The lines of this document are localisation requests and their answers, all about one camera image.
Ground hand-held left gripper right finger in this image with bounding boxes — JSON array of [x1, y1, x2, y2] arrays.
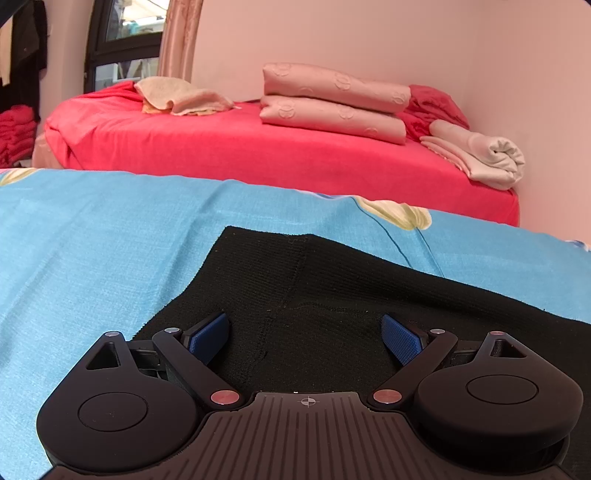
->
[[369, 314, 529, 411]]

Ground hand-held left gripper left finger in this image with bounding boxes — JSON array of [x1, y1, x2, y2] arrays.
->
[[85, 312, 243, 411]]

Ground black knit pants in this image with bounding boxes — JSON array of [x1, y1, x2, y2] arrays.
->
[[131, 226, 591, 398]]

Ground blue floral bed sheet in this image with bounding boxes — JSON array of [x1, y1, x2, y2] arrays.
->
[[0, 168, 591, 477]]

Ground red bed sheet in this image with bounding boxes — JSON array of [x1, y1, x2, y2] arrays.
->
[[44, 82, 520, 228]]

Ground white folded blanket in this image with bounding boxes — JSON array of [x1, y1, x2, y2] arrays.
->
[[420, 119, 526, 191]]

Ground lower pink pillow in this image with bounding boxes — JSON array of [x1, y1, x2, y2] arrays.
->
[[259, 95, 407, 145]]

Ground pink pillow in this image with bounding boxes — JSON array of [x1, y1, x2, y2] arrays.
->
[[262, 63, 412, 115], [259, 95, 407, 145]]

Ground crumpled red cloth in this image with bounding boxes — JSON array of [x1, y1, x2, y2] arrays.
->
[[403, 84, 470, 142]]

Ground beige towel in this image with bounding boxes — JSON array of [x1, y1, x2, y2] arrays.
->
[[134, 76, 241, 116]]

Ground upper pink pillow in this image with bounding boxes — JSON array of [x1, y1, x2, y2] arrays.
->
[[262, 63, 412, 115]]

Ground stack of red cloths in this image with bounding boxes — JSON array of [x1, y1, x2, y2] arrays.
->
[[0, 104, 38, 168]]

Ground pink patterned curtain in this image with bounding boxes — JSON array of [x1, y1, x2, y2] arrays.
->
[[158, 0, 204, 82]]

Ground dark framed window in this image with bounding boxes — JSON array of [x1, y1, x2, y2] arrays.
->
[[84, 0, 168, 96]]

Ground dark hanging clothes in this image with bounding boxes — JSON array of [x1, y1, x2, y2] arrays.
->
[[0, 0, 49, 112]]

